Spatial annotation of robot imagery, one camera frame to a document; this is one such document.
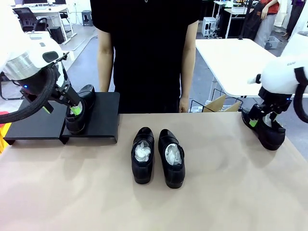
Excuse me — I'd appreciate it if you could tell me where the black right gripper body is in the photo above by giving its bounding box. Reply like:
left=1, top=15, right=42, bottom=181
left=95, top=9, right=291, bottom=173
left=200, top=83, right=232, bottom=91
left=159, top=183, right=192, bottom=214
left=258, top=86, right=293, bottom=114

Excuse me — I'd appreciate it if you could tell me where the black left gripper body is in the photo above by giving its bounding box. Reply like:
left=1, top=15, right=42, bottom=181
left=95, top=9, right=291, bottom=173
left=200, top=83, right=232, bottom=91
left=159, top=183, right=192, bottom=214
left=20, top=77, right=64, bottom=103

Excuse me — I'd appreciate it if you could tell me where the black leather dress shoe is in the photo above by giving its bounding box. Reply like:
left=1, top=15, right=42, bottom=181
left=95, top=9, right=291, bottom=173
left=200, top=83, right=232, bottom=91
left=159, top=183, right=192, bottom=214
left=158, top=128, right=186, bottom=189
left=131, top=127, right=155, bottom=185
left=242, top=107, right=286, bottom=151
left=65, top=84, right=96, bottom=135

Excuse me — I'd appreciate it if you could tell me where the person's left hand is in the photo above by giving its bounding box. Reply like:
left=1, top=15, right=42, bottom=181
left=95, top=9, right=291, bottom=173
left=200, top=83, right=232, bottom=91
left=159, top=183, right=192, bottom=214
left=179, top=96, right=190, bottom=113

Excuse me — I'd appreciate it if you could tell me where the brown cardboard piece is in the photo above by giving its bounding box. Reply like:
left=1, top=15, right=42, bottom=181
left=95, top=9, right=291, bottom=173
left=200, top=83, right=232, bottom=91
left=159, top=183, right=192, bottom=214
left=222, top=101, right=241, bottom=113
left=203, top=94, right=227, bottom=113

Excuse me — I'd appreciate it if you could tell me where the white connector plug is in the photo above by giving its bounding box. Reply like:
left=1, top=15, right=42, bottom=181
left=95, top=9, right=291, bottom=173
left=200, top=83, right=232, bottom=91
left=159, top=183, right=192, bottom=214
left=247, top=73, right=262, bottom=85

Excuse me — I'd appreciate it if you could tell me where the white table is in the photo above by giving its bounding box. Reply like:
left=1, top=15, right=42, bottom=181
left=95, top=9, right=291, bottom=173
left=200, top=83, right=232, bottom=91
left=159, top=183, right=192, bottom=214
left=195, top=38, right=295, bottom=103

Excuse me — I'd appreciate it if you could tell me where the yellow and red object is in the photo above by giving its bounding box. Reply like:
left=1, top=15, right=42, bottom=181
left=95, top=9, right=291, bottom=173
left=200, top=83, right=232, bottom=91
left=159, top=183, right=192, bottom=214
left=0, top=110, right=13, bottom=154

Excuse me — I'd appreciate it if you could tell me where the grey plastic bin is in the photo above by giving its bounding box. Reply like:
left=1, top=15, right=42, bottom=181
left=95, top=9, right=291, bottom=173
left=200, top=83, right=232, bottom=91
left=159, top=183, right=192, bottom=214
left=264, top=36, right=281, bottom=50

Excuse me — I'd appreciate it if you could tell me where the black computer tower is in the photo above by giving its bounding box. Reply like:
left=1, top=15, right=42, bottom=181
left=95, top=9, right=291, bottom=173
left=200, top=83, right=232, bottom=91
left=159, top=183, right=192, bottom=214
left=49, top=26, right=65, bottom=44

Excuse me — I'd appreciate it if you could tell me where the black office chair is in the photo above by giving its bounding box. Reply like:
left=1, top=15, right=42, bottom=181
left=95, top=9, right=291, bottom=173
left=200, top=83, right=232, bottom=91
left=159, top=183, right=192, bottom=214
left=59, top=12, right=73, bottom=34
left=12, top=7, right=49, bottom=33

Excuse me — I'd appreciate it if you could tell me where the person in red shirt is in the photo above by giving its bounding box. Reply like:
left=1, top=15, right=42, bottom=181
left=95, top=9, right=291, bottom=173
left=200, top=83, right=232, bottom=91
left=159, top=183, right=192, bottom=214
left=255, top=0, right=280, bottom=48

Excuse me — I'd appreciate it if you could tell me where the dark apron with orange print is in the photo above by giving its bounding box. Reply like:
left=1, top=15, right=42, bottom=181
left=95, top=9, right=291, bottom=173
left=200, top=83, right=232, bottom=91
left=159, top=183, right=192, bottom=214
left=245, top=2, right=264, bottom=41

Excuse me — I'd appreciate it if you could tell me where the small grey stool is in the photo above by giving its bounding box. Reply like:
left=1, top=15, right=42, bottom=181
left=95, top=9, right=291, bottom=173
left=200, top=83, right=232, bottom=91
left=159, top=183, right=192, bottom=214
left=81, top=10, right=93, bottom=26

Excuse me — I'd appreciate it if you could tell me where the white office desk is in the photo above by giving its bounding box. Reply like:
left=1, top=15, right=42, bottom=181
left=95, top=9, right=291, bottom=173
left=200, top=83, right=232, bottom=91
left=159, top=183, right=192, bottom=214
left=14, top=4, right=75, bottom=45

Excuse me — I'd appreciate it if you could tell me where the person torso in black clothes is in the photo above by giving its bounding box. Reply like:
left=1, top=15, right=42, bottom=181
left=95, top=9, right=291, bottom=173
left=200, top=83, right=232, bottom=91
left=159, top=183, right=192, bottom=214
left=90, top=0, right=202, bottom=114

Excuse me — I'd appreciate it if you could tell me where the person in cream clothes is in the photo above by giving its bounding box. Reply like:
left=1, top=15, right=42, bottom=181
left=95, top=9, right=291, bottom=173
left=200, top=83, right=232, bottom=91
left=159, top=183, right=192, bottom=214
left=273, top=0, right=289, bottom=33

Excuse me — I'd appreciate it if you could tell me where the white computer case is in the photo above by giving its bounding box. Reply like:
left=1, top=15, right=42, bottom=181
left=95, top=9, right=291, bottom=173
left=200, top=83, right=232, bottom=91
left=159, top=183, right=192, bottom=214
left=202, top=16, right=218, bottom=37

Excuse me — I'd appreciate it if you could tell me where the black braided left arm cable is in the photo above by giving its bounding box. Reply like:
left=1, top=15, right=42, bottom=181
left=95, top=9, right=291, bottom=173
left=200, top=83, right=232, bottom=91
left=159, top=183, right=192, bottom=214
left=0, top=67, right=61, bottom=125

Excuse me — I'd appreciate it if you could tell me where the black wire rack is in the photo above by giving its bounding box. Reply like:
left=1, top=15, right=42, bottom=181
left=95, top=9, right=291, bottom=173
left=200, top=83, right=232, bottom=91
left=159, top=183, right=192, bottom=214
left=190, top=88, right=244, bottom=114

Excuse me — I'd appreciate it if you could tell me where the white frame desk black panel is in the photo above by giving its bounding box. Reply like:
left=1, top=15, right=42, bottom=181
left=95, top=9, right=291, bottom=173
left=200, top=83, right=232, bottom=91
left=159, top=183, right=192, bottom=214
left=213, top=0, right=248, bottom=39

